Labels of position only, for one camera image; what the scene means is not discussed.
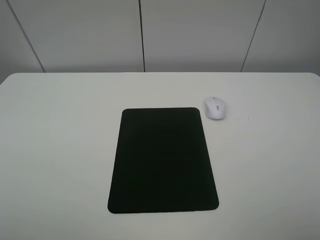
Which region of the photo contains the black rectangular mouse pad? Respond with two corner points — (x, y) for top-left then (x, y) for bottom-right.
(107, 107), (219, 214)

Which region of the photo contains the white wireless computer mouse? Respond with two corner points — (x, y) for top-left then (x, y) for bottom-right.
(203, 96), (227, 120)

